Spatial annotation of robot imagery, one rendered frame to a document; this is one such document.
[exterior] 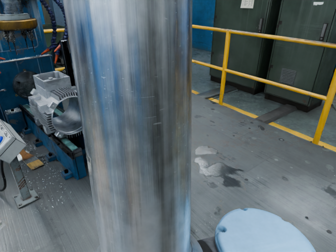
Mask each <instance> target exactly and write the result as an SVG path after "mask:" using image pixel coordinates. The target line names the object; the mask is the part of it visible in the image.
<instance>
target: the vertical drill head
mask: <svg viewBox="0 0 336 252"><path fill-rule="evenodd" d="M37 26H38V23H37V19H36V18H31V17H30V15H29V14H28V13H24V11H23V7H22V3H21V0H0V31H2V33H3V37H4V38H5V39H6V40H7V42H8V46H9V50H10V52H12V51H11V47H10V44H9V40H11V42H12V43H13V46H14V48H15V52H16V55H18V53H17V49H16V46H15V42H16V41H15V39H16V37H15V36H14V34H15V33H14V31H21V35H22V36H23V38H24V39H25V42H26V47H27V49H28V50H29V48H28V44H27V40H26V38H27V36H28V38H29V39H30V41H31V42H32V46H33V50H34V53H35V48H34V44H33V40H34V34H33V29H35V28H36V27H37Z"/></svg>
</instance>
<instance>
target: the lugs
mask: <svg viewBox="0 0 336 252"><path fill-rule="evenodd" d="M30 93H31V94H32V95H33V96H34V95H37V94H38V91H37V90H36V89H34V88H33V89H32V91H31V92H30ZM56 105H57V103H55V102H53V101H52V100H50V101H49V103H48V104H47V106H48V107H49V108H51V109H53V110H54V109H55V107H56ZM54 135H55V136H56V137H58V138H62V137H63V135H64V134H62V133H60V132H58V131H56V132H55V133H54Z"/></svg>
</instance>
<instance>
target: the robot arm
mask: <svg viewBox="0 0 336 252"><path fill-rule="evenodd" d="M63 5H64V12H65V18H66V25H67V32H68V38H69V45H70V52H71V58H72V65H73V72H74V78H75V85H76V92H77V98H78V105H79V112H80V118H81V125H82V132H83V138H84V145H85V153H86V159H87V165H88V172H89V178H90V185H91V192H92V198H93V205H94V212H95V219H96V225H97V232H98V239H99V247H98V248H97V249H96V251H95V252H316V250H315V249H314V247H313V246H312V244H311V243H310V242H309V240H308V239H307V238H306V237H305V236H304V235H303V234H302V233H301V232H300V231H299V230H298V229H297V228H296V227H295V226H293V225H292V224H291V223H289V222H286V221H284V220H282V218H281V217H279V216H277V215H275V214H273V213H271V212H268V211H265V210H261V209H256V208H244V209H240V208H239V209H235V210H232V211H230V212H228V213H227V214H225V215H224V216H223V217H222V219H221V220H220V221H219V223H218V225H217V227H216V229H215V236H213V237H209V238H205V239H200V240H196V239H195V238H194V237H193V236H192V235H191V145H192V14H193V0H63Z"/></svg>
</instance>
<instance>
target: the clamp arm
mask: <svg viewBox="0 0 336 252"><path fill-rule="evenodd" d="M59 42H60V47H61V52H62V57H63V62H64V67H65V72H66V75H67V76H69V77H70V82H71V86H75V85H76V83H75V78H74V72H73V67H72V61H71V56H70V51H69V45H68V41H67V40H66V39H65V40H60V41H59Z"/></svg>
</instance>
